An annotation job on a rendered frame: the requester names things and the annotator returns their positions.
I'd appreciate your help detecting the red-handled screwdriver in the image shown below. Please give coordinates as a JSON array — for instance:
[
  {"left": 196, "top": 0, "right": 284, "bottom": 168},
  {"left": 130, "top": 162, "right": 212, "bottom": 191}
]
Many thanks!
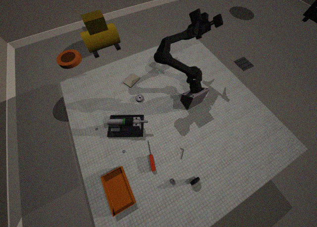
[{"left": 148, "top": 141, "right": 156, "bottom": 171}]

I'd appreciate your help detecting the black washer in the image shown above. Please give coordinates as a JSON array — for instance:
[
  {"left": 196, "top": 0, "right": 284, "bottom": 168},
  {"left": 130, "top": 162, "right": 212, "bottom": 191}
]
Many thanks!
[{"left": 190, "top": 177, "right": 200, "bottom": 185}]

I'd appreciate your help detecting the orange rectangular tray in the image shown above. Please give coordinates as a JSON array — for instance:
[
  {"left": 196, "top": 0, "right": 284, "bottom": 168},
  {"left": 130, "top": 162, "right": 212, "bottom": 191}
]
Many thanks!
[{"left": 101, "top": 166, "right": 136, "bottom": 217}]

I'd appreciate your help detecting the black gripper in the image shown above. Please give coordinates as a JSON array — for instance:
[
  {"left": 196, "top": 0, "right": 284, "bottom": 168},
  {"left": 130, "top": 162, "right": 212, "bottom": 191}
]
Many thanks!
[{"left": 201, "top": 14, "right": 223, "bottom": 35}]

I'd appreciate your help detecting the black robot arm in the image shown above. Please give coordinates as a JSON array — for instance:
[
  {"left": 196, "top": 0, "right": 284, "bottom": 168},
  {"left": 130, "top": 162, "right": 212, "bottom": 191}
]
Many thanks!
[{"left": 154, "top": 8, "right": 210, "bottom": 93}]

